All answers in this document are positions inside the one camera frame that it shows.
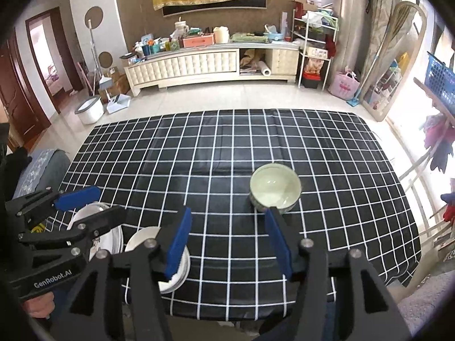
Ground black white grid tablecloth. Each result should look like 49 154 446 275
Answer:
60 109 421 320

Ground pink tote bag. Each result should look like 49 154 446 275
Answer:
328 70 359 101

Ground small floral cream bowl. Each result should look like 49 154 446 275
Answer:
249 163 302 213

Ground brown wooden door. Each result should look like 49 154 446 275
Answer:
1 32 50 144

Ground white mop pole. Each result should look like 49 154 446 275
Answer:
88 18 107 94

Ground orange storage box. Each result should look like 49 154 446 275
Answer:
183 33 214 49

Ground cream tufted TV cabinet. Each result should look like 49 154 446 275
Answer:
124 41 299 96

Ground white dustpan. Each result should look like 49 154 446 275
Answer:
106 94 131 115

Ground white metal shelf rack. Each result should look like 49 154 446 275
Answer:
291 2 339 91

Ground left hand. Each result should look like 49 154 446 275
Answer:
22 292 55 319

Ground grey sofa with cover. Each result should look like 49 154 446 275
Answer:
13 149 70 199

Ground white mop bucket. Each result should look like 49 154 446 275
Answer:
74 95 104 125

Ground white ceramic bowl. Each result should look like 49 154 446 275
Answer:
124 225 191 295

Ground white paper roll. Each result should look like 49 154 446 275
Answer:
258 61 272 77

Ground standing mirror frame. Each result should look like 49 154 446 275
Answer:
359 1 427 122

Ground cream cylindrical jar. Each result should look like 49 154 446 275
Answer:
213 26 230 44

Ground blue plastic basket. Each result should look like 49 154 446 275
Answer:
424 52 455 115

